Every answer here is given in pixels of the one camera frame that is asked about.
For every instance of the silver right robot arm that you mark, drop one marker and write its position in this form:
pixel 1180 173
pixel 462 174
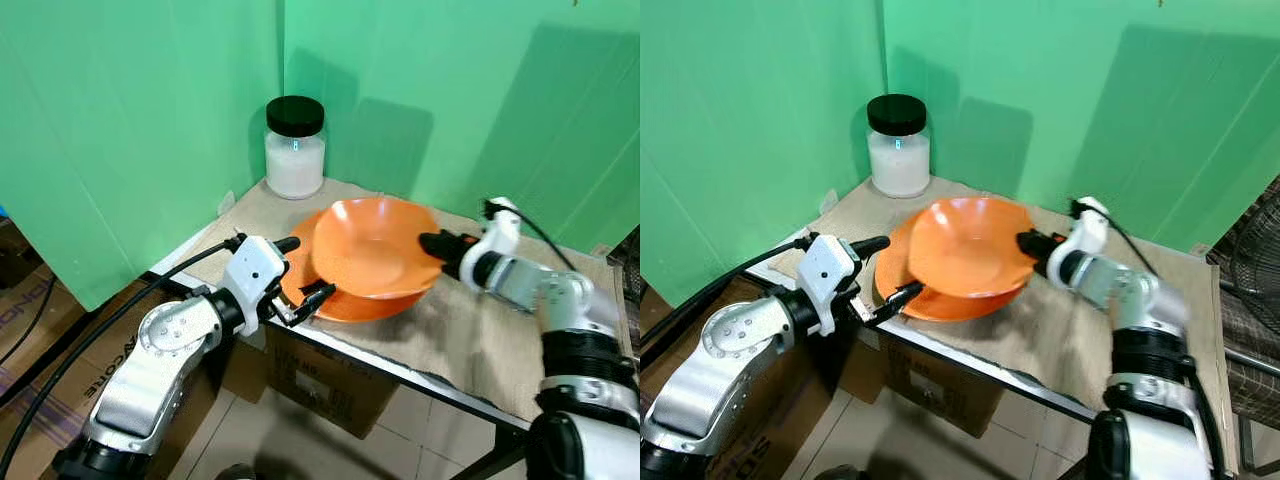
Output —
pixel 1145 300
pixel 570 310

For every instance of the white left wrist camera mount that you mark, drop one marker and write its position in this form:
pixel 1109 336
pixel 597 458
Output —
pixel 255 270
pixel 828 268

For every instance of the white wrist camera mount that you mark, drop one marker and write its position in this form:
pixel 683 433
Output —
pixel 828 268
pixel 255 270
pixel 500 235
pixel 1090 232

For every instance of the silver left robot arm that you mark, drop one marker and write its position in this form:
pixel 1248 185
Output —
pixel 720 380
pixel 150 380

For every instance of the printed brown cardboard box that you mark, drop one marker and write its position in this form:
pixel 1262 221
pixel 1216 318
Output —
pixel 770 430
pixel 60 380

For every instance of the metal table frame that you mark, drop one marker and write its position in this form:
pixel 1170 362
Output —
pixel 400 372
pixel 1000 380

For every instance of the orange plastic plate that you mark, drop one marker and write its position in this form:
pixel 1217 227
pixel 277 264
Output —
pixel 345 308
pixel 940 308

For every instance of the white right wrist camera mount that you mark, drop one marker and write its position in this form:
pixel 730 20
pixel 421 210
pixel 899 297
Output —
pixel 500 235
pixel 1090 232

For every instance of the green backdrop panel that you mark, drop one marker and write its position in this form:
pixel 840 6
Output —
pixel 1080 100
pixel 130 130
pixel 470 100
pixel 750 130

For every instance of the orange plastic bowl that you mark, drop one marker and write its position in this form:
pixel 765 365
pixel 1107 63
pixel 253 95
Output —
pixel 375 250
pixel 965 250

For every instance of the beige burlap table mat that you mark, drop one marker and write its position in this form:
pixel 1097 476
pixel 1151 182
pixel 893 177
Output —
pixel 470 330
pixel 1060 330

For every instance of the black-lidded jar of white powder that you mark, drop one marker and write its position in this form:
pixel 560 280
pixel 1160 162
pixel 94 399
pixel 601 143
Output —
pixel 295 165
pixel 898 165

